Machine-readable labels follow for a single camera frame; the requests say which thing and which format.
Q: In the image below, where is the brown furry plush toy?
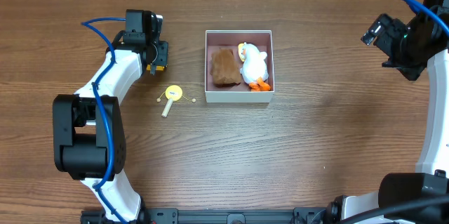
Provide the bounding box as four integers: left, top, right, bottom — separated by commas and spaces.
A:
210, 48, 241, 87

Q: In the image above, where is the white plush duck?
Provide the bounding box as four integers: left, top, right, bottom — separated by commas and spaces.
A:
238, 42, 271, 91

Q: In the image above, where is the yellow toy truck grey cannon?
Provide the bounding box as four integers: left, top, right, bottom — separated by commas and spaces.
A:
147, 64, 166, 75

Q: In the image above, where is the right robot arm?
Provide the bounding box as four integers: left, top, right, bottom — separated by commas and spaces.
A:
325, 0, 448, 223

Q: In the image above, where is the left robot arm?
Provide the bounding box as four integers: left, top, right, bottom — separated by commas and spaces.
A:
52, 9, 168, 223

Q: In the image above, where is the yellow rattle drum toy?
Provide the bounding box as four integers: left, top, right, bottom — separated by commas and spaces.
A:
156, 85, 196, 118

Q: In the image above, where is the white cardboard box pink inside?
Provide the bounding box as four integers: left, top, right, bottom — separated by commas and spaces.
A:
204, 30, 275, 103

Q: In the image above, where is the blue left cable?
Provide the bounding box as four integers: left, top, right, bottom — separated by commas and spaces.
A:
81, 16, 128, 224

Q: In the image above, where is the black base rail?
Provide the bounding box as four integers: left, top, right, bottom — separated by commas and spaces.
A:
79, 207, 337, 224

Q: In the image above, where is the thick black cable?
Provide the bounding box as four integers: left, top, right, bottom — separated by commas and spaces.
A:
336, 195, 449, 224

